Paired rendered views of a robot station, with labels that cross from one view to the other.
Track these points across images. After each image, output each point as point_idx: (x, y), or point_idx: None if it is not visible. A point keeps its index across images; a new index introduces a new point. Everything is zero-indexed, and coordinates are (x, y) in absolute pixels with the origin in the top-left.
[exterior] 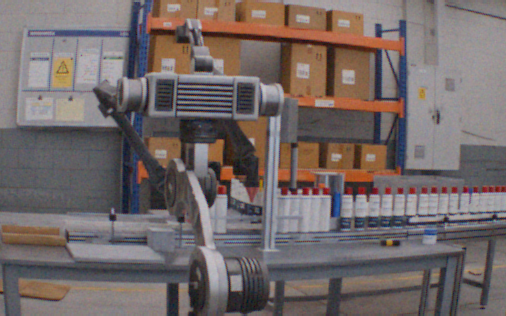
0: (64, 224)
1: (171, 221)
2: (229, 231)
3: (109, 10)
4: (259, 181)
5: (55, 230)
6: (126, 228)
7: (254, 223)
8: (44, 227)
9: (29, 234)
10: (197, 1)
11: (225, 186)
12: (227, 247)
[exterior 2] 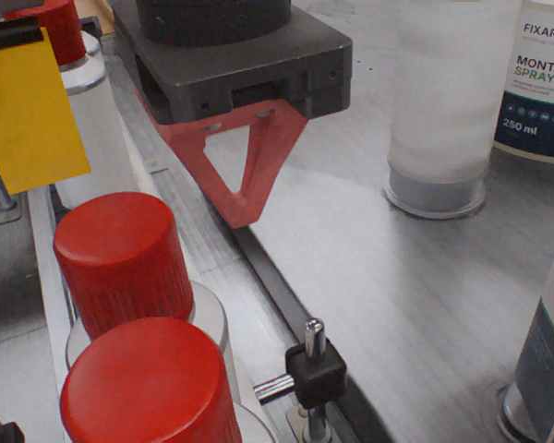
0: (298, 6)
1: (392, 99)
2: (282, 283)
3: None
4: (48, 59)
5: (111, 17)
6: (354, 65)
7: (288, 366)
8: (104, 4)
9: (94, 11)
10: None
11: (32, 11)
12: (42, 339)
